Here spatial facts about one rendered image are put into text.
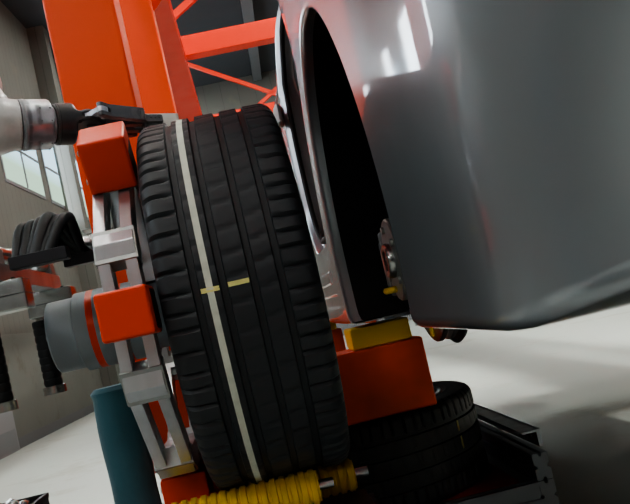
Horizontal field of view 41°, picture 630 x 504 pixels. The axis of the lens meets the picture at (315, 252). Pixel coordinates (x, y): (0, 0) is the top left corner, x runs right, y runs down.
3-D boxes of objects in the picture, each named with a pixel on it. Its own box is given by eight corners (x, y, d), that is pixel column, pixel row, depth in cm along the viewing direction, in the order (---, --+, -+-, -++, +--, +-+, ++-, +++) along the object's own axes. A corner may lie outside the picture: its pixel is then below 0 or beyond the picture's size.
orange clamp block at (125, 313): (163, 331, 126) (156, 332, 117) (111, 343, 126) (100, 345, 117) (153, 285, 127) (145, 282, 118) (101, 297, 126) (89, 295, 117)
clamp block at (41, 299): (75, 309, 166) (69, 283, 167) (29, 320, 166) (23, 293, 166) (80, 310, 171) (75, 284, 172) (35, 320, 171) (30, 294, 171)
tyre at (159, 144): (373, 541, 138) (300, 155, 112) (230, 578, 136) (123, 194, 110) (310, 350, 198) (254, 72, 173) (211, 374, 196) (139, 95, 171)
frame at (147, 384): (190, 491, 124) (112, 133, 128) (145, 502, 124) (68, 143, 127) (211, 439, 179) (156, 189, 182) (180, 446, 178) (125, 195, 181)
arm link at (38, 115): (26, 137, 144) (62, 136, 147) (18, 89, 146) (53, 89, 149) (19, 159, 152) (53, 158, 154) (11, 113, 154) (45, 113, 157)
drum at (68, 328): (175, 351, 146) (158, 271, 147) (51, 380, 144) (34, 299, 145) (182, 348, 160) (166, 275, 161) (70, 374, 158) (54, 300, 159)
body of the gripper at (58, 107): (51, 153, 154) (101, 151, 159) (59, 133, 147) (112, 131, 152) (44, 116, 156) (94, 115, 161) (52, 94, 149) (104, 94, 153)
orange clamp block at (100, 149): (138, 186, 136) (123, 135, 132) (89, 197, 136) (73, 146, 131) (138, 169, 142) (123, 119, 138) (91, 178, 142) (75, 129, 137)
